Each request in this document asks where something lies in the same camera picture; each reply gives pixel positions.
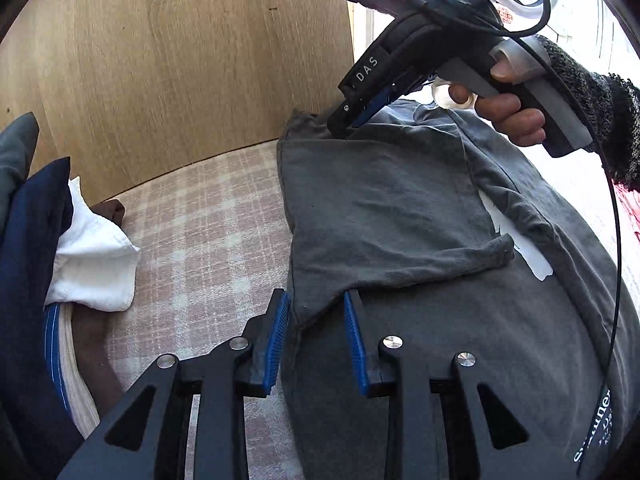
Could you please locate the white window frame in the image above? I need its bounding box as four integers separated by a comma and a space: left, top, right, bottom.
348, 0, 382, 70

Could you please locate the grey t-shirt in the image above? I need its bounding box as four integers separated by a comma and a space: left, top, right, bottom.
277, 99, 640, 480

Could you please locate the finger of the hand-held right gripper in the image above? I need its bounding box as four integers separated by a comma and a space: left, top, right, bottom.
326, 87, 407, 139

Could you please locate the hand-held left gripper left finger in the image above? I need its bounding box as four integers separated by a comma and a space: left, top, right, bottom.
56, 289, 292, 480

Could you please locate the white cloth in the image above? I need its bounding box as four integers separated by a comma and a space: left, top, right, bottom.
44, 176, 141, 314

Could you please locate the pink plaid bed sheet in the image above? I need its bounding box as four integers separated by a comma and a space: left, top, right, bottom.
62, 137, 312, 480

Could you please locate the person's right hand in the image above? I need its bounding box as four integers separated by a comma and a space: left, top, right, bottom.
447, 59, 548, 147

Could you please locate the dark grey garment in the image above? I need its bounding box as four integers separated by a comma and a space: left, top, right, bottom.
0, 112, 41, 202

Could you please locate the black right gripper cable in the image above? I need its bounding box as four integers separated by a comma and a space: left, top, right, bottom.
405, 0, 624, 480

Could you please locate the red cloth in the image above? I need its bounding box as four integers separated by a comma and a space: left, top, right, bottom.
612, 180, 640, 247

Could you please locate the brown garment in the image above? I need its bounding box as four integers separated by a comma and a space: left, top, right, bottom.
69, 199, 127, 420

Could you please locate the navy blue garment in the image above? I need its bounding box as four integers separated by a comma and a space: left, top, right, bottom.
0, 156, 87, 480

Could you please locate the wooden headboard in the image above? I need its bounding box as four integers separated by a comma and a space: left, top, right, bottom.
0, 0, 357, 197

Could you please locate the blue striped garment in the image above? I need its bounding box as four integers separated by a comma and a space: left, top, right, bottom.
42, 302, 101, 437

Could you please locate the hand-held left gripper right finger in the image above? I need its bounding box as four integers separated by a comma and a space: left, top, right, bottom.
342, 290, 583, 480

